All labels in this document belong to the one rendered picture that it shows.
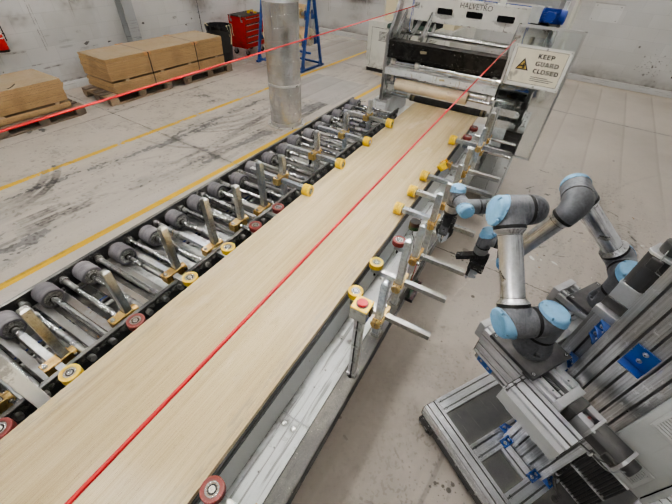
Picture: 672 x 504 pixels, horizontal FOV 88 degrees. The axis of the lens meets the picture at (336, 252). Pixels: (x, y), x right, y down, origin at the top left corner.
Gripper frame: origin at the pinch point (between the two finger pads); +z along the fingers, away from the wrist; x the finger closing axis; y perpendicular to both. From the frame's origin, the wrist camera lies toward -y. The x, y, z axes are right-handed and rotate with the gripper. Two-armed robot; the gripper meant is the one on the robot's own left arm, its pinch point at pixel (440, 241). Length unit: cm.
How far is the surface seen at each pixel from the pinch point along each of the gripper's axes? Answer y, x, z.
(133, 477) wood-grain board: -162, 51, 9
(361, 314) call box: -85, 9, -22
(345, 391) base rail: -92, 9, 29
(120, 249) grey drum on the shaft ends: -93, 158, 13
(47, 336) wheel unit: -148, 118, -1
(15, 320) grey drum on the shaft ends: -149, 157, 15
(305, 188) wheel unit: 5, 96, 2
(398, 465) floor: -83, -26, 99
